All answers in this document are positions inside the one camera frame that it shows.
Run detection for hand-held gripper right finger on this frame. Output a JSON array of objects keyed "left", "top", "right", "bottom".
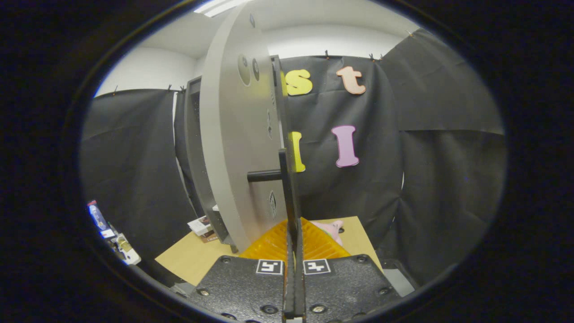
[{"left": 295, "top": 218, "right": 402, "bottom": 323}]

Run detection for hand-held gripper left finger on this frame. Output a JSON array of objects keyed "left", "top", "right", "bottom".
[{"left": 185, "top": 218, "right": 296, "bottom": 323}]

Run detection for dark grey shoe cabinet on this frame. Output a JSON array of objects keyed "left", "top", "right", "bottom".
[{"left": 183, "top": 55, "right": 288, "bottom": 254}]

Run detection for pink star plush toy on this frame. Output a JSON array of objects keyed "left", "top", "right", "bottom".
[{"left": 311, "top": 220, "right": 345, "bottom": 246}]

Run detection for small white printed box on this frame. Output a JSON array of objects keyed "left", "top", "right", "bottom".
[{"left": 187, "top": 215, "right": 215, "bottom": 237}]

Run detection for white and yellow object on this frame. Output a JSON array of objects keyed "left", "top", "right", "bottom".
[{"left": 101, "top": 229, "right": 142, "bottom": 265}]

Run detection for black backdrop cloth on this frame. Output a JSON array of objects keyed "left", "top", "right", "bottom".
[{"left": 81, "top": 28, "right": 507, "bottom": 288}]

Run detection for row of black cloth clips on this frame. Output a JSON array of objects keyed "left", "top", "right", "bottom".
[{"left": 111, "top": 31, "right": 414, "bottom": 95}]

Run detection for long ceiling light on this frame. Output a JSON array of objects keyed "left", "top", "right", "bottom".
[{"left": 195, "top": 0, "right": 252, "bottom": 17}]

